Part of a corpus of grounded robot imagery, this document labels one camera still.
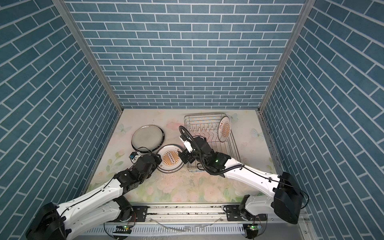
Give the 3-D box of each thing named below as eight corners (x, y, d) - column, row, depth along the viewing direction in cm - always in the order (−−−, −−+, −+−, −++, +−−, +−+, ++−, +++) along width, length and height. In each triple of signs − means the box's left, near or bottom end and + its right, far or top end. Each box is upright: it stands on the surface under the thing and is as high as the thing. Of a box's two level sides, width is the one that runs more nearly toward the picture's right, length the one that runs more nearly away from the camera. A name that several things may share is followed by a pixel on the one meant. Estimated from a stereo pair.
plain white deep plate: (129, 150, 98) (127, 147, 96) (137, 128, 111) (135, 125, 108) (161, 150, 99) (160, 147, 96) (166, 128, 111) (165, 125, 108)
